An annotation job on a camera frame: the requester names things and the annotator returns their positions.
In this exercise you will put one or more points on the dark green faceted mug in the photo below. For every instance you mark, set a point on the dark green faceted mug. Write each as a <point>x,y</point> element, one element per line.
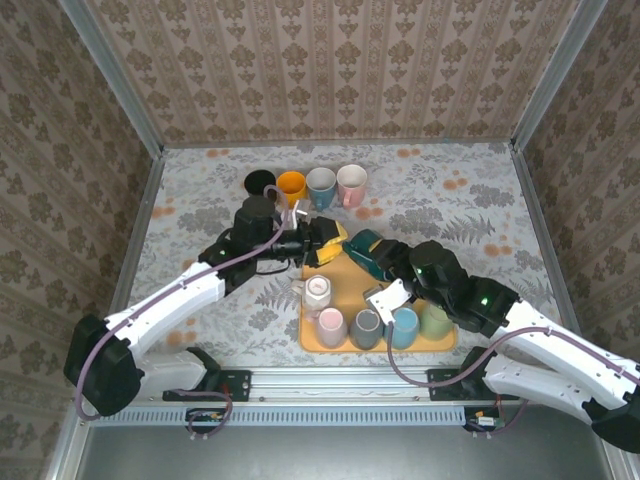
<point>362,247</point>

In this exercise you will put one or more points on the white faceted mug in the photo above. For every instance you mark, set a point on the white faceted mug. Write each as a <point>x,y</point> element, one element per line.
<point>317,292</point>

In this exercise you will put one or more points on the black mug with white base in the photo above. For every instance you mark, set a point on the black mug with white base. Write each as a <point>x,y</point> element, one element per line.
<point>260,182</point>

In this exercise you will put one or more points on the speckled blue mug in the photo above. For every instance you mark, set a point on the speckled blue mug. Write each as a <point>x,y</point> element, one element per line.
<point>321,182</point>

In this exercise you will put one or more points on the pink faceted mug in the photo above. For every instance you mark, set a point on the pink faceted mug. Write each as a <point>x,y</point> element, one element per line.
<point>351,180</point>

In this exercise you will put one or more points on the yellow mug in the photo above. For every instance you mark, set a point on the yellow mug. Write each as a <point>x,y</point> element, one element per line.
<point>295,185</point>

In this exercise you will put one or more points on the tall smooth pink mug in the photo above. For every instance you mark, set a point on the tall smooth pink mug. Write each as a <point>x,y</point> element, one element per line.
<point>331,325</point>

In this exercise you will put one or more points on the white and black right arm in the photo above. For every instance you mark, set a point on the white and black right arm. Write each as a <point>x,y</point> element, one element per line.
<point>550,380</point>

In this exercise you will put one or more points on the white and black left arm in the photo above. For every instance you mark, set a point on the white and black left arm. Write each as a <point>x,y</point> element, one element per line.
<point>170,305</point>

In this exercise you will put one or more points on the light green mug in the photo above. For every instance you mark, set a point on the light green mug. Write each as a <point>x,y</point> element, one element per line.
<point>436,325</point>

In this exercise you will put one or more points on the light blue mug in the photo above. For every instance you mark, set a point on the light blue mug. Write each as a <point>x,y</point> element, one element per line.
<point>404,325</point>

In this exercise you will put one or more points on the grey mug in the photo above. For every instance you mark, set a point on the grey mug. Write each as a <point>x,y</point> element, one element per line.
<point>366,327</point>

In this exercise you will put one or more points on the yellow plastic tray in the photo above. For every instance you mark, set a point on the yellow plastic tray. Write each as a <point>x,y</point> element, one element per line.
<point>350,290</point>

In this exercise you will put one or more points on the floral print tablecloth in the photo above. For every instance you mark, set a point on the floral print tablecloth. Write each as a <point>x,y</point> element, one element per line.
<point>425,210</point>

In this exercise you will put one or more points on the small controller board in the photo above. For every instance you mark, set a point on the small controller board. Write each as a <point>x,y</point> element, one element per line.
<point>205,417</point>
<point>485,420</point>

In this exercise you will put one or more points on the grey metal sheet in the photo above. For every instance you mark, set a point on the grey metal sheet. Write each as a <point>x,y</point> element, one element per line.
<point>350,455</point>

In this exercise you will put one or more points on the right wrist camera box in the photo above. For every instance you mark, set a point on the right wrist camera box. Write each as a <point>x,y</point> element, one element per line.
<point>387,302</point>

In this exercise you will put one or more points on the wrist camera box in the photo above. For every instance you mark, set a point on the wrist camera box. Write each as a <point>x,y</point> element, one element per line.
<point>299,212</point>
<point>387,302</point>

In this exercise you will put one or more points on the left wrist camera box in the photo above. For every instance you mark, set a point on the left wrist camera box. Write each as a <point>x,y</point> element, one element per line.
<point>299,212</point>

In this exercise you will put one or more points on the aluminium frame rail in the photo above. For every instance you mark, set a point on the aluminium frame rail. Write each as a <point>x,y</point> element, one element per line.
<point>131,250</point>
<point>542,225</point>
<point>350,143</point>

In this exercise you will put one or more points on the aluminium mounting rail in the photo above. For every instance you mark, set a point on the aluminium mounting rail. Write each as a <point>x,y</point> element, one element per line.
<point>340,382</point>

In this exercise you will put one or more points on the aluminium frame post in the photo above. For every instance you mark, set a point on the aluminium frame post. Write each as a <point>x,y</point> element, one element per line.
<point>555,75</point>
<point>115,85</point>

